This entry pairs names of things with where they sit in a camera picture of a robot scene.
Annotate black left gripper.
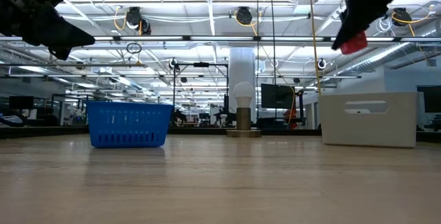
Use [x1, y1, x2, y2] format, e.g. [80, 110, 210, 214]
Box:
[0, 0, 96, 61]

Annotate bright pinkish red wall charger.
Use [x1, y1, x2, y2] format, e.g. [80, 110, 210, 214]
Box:
[338, 30, 369, 56]

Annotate black monitor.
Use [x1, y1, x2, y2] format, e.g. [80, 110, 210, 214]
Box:
[260, 83, 298, 110]
[416, 85, 441, 114]
[8, 95, 36, 111]

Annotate blue plastic basket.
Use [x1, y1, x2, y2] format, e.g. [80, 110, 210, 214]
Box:
[85, 100, 174, 150]

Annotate white plastic bin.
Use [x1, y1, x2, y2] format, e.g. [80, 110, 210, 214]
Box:
[318, 91, 420, 150]

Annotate white round column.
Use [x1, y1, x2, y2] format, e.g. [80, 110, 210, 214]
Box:
[228, 46, 257, 119]

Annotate black ceiling cable reel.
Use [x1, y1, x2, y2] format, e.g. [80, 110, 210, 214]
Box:
[124, 6, 153, 36]
[391, 7, 413, 28]
[235, 6, 254, 26]

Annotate yellow hanging cable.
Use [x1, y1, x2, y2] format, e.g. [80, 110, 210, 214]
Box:
[307, 0, 323, 96]

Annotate yellow background cable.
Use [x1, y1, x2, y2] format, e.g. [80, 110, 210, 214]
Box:
[289, 85, 298, 115]

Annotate thin black hanging cable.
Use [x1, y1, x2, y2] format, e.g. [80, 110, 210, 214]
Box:
[255, 0, 260, 119]

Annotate black background frame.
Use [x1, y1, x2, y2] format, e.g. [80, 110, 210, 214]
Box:
[172, 61, 230, 119]

